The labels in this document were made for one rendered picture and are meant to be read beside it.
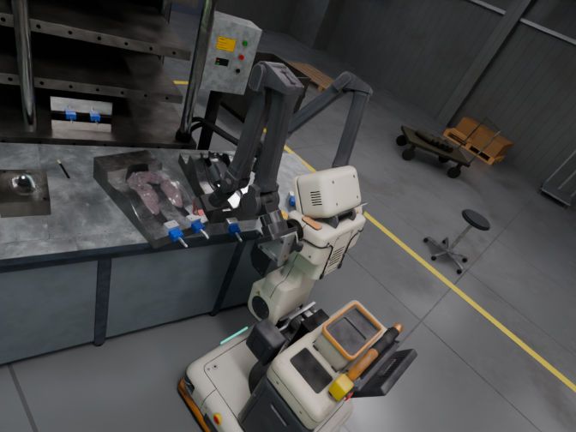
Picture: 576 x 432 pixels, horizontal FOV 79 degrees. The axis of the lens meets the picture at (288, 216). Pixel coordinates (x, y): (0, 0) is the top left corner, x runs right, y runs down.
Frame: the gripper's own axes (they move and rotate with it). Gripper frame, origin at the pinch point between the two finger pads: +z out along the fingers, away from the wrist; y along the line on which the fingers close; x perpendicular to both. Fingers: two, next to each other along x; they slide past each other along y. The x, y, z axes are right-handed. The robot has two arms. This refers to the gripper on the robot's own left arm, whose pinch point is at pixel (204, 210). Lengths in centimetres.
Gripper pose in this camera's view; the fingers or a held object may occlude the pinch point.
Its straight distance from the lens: 140.7
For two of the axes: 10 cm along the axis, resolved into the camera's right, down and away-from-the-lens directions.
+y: -6.7, 2.3, -7.0
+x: 4.3, 9.0, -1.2
